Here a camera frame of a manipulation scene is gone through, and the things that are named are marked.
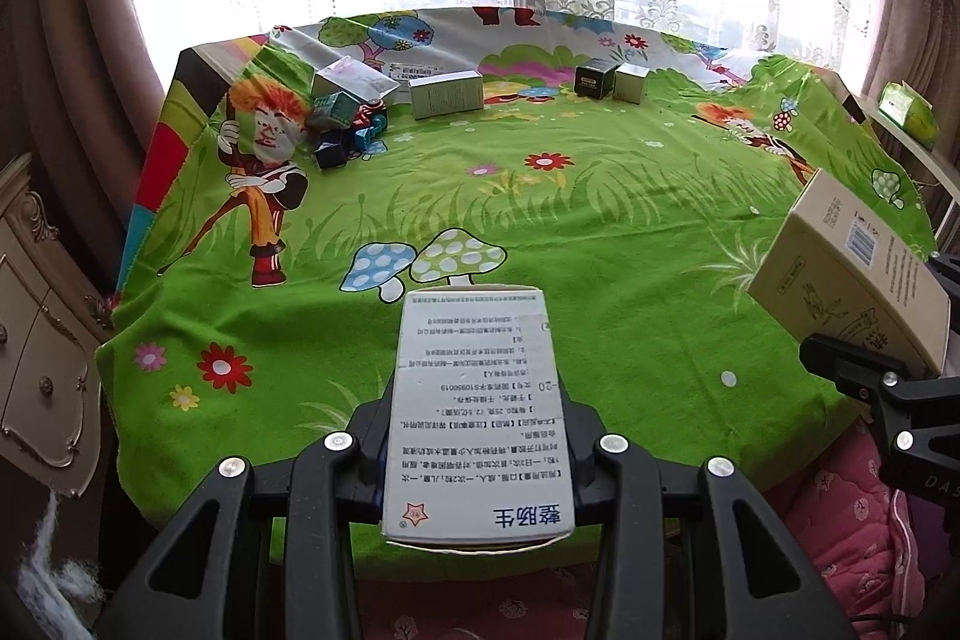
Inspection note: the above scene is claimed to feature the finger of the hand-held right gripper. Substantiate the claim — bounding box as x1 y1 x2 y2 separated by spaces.
799 334 960 515
926 250 960 315

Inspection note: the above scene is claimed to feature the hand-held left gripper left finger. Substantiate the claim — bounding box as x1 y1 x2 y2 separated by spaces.
94 396 398 640

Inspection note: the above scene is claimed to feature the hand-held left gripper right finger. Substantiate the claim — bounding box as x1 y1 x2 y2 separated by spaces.
559 396 856 640

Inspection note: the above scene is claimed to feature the beige box with drawing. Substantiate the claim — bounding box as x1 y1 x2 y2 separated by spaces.
748 167 952 378

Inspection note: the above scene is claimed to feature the white red medicine box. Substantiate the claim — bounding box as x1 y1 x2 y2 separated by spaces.
381 284 577 551

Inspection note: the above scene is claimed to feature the pink floral box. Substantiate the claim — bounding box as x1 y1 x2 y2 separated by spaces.
312 56 402 100

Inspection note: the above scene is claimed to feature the white ledge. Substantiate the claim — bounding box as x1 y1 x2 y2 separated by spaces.
840 92 960 206

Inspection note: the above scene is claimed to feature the green tissue packet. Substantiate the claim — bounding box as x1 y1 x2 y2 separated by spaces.
877 80 942 152

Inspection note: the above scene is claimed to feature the purple plastic object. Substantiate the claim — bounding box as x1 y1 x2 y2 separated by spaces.
315 130 353 170

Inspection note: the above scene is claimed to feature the red toy car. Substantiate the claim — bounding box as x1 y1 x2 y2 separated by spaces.
352 100 391 135

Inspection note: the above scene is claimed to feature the small teal box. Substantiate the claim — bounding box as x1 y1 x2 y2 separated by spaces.
304 91 361 130

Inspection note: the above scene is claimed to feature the cream carved cabinet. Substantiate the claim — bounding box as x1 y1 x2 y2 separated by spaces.
0 152 125 498

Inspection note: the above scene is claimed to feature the plain white tall box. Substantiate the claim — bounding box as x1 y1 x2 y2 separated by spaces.
409 71 485 121

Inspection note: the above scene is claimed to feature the small silver box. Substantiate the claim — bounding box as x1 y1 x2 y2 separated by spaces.
613 62 650 105

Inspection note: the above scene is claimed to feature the small black box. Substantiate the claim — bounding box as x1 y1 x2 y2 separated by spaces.
574 59 620 101

